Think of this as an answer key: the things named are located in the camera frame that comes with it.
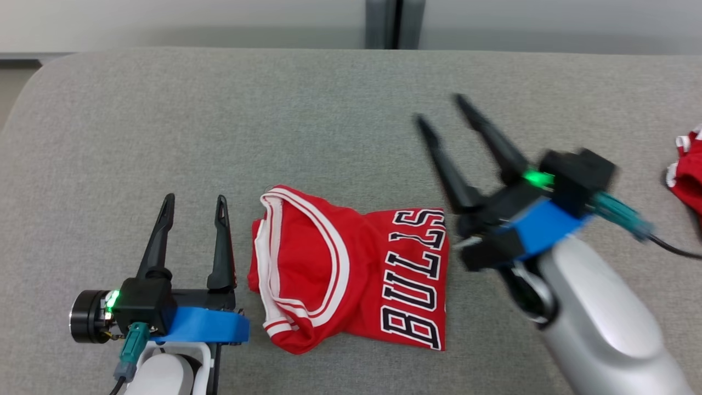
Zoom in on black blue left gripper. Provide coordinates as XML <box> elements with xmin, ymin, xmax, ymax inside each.
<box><xmin>69</xmin><ymin>193</ymin><xmax>251</xmax><ymax>346</ymax></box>

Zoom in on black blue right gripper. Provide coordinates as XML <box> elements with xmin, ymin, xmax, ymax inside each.
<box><xmin>414</xmin><ymin>93</ymin><xmax>593</xmax><ymax>273</ymax></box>

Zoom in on red Bulls basketball jersey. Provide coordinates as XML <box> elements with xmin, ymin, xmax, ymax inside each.
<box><xmin>247</xmin><ymin>185</ymin><xmax>451</xmax><ymax>356</ymax></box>

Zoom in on red shorts with white stripes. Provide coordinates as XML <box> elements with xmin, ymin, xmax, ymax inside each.
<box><xmin>665</xmin><ymin>125</ymin><xmax>702</xmax><ymax>221</ymax></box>

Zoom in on black left camera cable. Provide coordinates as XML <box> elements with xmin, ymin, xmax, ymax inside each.
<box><xmin>110</xmin><ymin>322</ymin><xmax>152</xmax><ymax>395</ymax></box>

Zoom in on black camera cable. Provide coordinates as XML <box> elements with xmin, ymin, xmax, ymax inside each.
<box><xmin>589</xmin><ymin>191</ymin><xmax>702</xmax><ymax>260</ymax></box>
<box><xmin>110</xmin><ymin>322</ymin><xmax>152</xmax><ymax>395</ymax></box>

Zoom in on black right camera cable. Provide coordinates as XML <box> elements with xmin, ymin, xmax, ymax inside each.
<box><xmin>589</xmin><ymin>191</ymin><xmax>702</xmax><ymax>260</ymax></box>

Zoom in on grey partition post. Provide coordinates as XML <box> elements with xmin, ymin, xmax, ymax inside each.
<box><xmin>366</xmin><ymin>0</ymin><xmax>426</xmax><ymax>50</ymax></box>

